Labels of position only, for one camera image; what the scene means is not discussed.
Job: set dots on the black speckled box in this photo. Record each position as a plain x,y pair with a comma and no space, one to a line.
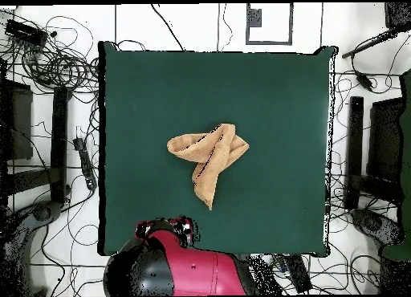
398,16

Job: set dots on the black tripod pole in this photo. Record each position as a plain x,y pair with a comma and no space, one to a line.
369,45

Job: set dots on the dark stand base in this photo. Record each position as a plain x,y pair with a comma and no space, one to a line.
372,223
41,212

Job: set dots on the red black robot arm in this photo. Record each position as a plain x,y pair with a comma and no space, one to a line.
199,271

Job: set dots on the dark green table cloth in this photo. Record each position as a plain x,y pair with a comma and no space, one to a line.
144,101

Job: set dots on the black power adapter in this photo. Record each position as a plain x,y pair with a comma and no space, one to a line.
365,82

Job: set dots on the black power strip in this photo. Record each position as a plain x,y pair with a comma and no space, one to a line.
85,162

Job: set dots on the black flat panel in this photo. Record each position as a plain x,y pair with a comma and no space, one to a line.
385,139
19,123

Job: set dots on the tan terry towel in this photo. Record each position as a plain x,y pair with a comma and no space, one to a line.
212,155

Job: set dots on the black stand bar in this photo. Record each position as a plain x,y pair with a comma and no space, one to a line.
354,149
59,143

